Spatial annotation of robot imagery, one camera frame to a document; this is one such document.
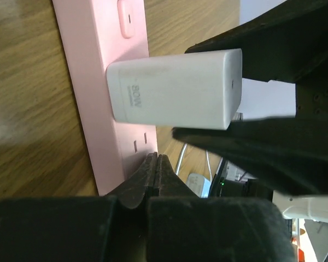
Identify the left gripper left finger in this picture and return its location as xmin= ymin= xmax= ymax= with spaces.
xmin=0 ymin=153 xmax=156 ymax=261

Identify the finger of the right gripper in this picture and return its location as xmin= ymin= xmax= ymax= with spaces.
xmin=172 ymin=116 xmax=328 ymax=196
xmin=186 ymin=0 xmax=328 ymax=83

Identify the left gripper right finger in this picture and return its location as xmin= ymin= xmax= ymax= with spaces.
xmin=146 ymin=153 xmax=295 ymax=261

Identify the white charger plug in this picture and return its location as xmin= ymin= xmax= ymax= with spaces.
xmin=106 ymin=49 xmax=242 ymax=130

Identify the pink power strip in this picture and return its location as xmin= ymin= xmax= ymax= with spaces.
xmin=53 ymin=0 xmax=157 ymax=195

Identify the blue charger plug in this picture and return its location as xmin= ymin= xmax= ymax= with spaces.
xmin=186 ymin=173 xmax=211 ymax=198

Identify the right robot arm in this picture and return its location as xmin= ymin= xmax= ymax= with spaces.
xmin=172 ymin=1 xmax=328 ymax=223

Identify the light blue charging cable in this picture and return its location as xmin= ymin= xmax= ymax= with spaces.
xmin=176 ymin=141 xmax=213 ymax=181

